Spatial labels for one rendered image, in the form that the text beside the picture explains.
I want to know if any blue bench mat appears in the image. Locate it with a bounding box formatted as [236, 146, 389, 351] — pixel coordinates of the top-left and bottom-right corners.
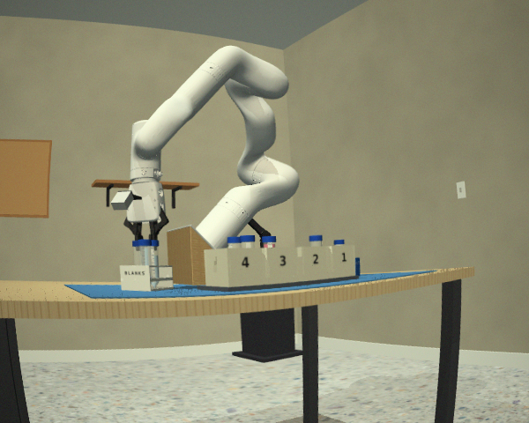
[65, 271, 432, 299]

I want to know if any beige tube rack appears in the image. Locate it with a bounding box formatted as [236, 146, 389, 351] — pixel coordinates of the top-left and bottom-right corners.
[120, 265, 174, 292]

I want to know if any sample tube with blue cap and orange dot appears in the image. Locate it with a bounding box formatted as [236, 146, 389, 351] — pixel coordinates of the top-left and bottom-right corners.
[262, 236, 276, 248]

